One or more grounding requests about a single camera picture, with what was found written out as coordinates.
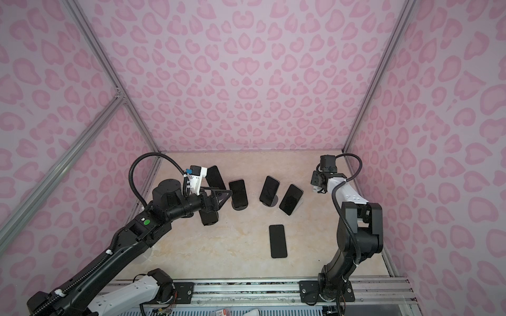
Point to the left diagonal aluminium beam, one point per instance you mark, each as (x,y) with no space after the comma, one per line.
(26,210)

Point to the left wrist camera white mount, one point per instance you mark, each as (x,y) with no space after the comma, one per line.
(193,178)

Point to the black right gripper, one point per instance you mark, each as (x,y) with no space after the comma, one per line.
(315,178)

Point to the left corner aluminium post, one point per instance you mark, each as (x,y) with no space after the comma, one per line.
(83,24)

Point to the white phone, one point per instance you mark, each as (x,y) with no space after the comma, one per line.
(278,245)

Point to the corner aluminium post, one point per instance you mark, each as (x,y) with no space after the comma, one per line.
(400,27)
(83,24)

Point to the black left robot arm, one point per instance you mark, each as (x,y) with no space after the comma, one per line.
(146,229)

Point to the green phone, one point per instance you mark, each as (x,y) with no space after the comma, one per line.
(269,190)
(239,190)

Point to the right corner aluminium post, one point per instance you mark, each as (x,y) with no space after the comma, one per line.
(400,27)

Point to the centre right green phone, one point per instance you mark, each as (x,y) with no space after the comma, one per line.
(269,190)

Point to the centre round black stand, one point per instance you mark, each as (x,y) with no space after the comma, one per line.
(239,205)

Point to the far right white stand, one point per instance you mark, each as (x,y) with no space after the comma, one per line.
(300,203)

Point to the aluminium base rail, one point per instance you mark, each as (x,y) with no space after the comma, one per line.
(361,295)

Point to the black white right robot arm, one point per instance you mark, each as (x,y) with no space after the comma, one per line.
(359,231)

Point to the purple phone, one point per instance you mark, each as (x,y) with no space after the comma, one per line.
(214,178)

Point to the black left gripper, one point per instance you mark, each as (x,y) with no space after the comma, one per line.
(215,205)

